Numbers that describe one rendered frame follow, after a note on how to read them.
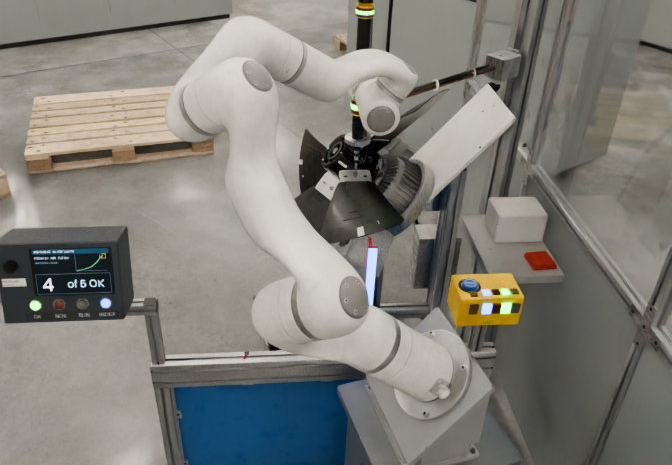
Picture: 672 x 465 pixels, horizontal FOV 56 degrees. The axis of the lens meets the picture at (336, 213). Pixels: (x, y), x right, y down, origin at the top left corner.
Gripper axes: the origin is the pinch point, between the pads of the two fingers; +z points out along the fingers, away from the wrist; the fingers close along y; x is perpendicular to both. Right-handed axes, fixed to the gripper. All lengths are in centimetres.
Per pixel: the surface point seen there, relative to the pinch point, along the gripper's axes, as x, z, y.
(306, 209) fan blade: -44.9, 4.1, -13.8
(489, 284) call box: -43, -36, 30
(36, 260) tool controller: -29, -41, -74
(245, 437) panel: -96, -36, -33
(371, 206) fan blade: -32.2, -15.2, 2.3
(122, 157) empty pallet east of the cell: -145, 233, -125
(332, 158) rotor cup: -29.2, 6.5, -6.3
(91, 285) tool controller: -35, -42, -64
